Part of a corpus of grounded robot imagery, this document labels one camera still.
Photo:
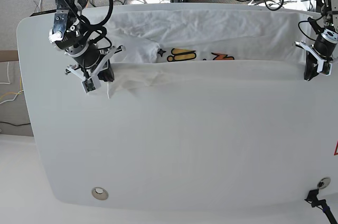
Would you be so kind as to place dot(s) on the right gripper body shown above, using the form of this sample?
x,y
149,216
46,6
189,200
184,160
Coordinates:
x,y
92,57

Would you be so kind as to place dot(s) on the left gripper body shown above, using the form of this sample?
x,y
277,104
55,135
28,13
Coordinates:
x,y
321,50

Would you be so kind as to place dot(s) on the white printed T-shirt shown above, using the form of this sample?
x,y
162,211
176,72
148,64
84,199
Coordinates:
x,y
172,46

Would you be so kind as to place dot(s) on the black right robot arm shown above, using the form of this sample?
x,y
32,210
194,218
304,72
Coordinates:
x,y
87,43

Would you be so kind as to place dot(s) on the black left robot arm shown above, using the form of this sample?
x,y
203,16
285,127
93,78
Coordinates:
x,y
325,27

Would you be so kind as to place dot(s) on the red warning sticker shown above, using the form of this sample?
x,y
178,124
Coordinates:
x,y
336,149

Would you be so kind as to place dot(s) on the silver table grommet right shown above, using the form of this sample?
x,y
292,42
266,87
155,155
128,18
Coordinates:
x,y
323,183

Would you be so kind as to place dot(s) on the silver table grommet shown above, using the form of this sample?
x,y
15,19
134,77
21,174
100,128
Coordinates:
x,y
99,193
323,183

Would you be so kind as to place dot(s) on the silver table grommet left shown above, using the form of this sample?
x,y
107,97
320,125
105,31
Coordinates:
x,y
99,193

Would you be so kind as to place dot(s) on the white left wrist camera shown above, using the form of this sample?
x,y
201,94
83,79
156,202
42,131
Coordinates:
x,y
326,69

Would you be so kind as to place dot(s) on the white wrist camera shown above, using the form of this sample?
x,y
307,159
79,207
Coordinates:
x,y
326,69
91,84

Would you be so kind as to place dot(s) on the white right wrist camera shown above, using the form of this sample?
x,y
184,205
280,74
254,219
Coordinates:
x,y
91,84

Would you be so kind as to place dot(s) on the black clamp mount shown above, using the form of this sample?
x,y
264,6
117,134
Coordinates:
x,y
313,200

